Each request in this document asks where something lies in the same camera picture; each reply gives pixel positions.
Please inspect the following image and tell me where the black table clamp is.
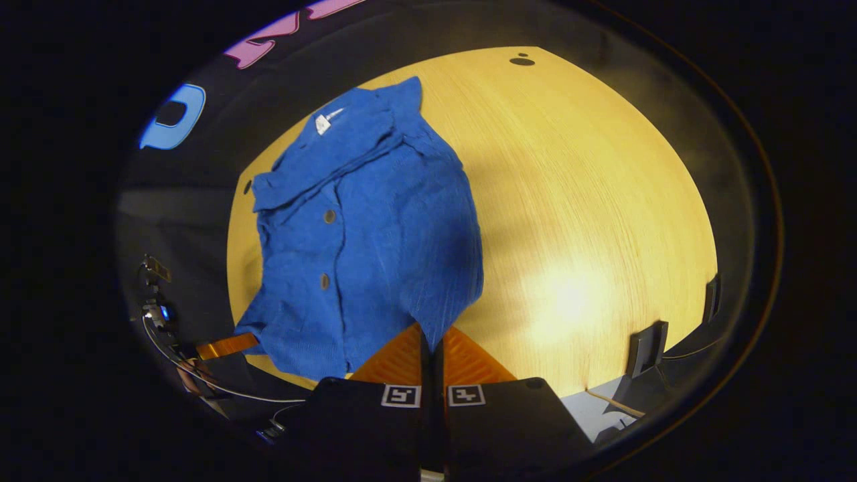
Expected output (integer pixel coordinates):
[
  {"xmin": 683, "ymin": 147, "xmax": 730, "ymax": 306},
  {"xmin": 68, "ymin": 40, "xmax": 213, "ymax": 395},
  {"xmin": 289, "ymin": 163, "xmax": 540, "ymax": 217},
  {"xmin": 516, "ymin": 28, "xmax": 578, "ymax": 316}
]
[{"xmin": 626, "ymin": 320, "xmax": 670, "ymax": 381}]

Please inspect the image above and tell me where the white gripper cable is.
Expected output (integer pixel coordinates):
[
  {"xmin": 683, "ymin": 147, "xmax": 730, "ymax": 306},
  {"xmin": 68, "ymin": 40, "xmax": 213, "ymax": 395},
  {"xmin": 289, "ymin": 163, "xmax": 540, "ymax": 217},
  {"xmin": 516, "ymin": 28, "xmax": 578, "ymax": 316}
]
[{"xmin": 142, "ymin": 315, "xmax": 307, "ymax": 404}]

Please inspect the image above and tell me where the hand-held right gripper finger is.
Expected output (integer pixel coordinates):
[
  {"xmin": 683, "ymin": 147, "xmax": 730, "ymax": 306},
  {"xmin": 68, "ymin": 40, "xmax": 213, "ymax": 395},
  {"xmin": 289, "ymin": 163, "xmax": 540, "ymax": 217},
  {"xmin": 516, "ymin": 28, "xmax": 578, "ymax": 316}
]
[
  {"xmin": 434, "ymin": 326, "xmax": 593, "ymax": 473},
  {"xmin": 278, "ymin": 323, "xmax": 435, "ymax": 473}
]

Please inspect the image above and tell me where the blue button shirt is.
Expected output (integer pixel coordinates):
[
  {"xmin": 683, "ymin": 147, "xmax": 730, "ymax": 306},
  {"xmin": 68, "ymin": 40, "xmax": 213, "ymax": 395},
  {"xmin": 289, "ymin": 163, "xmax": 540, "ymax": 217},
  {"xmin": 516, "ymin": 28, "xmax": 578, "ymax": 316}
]
[{"xmin": 234, "ymin": 76, "xmax": 485, "ymax": 382}]

